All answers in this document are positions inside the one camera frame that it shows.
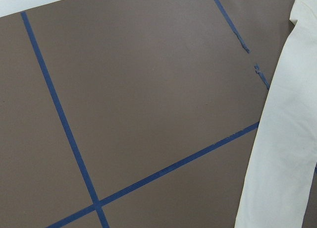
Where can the cream long sleeve shirt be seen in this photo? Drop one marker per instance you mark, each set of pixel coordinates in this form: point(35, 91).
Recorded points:
point(284, 155)

